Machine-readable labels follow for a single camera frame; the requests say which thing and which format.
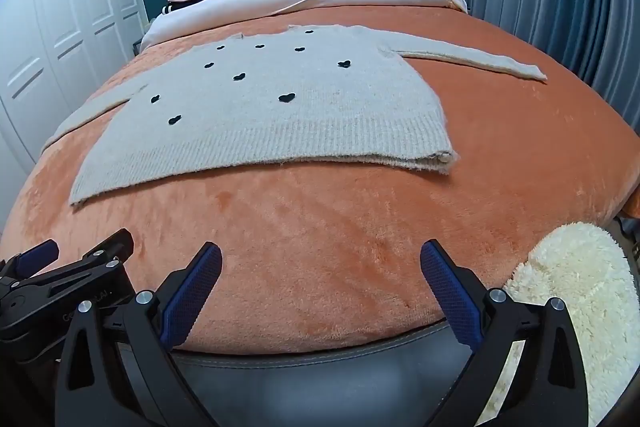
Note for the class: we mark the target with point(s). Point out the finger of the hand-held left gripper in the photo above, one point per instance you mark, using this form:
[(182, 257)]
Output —
[(107, 249), (35, 253)]

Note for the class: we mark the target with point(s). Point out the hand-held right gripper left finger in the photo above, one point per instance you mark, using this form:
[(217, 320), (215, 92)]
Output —
[(192, 292)]

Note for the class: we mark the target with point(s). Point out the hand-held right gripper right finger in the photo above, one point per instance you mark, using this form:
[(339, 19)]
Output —
[(452, 292)]

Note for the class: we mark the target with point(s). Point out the grey fluffy towel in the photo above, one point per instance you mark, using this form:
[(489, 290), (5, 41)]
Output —
[(275, 122)]

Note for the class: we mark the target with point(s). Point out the orange plush blanket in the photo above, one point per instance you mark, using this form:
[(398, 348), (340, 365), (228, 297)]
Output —
[(320, 257)]

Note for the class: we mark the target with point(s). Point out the white fluffy cloth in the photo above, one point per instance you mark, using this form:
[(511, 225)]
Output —
[(585, 287)]

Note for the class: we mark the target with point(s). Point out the white wardrobe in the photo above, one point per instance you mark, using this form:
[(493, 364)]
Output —
[(55, 7)]

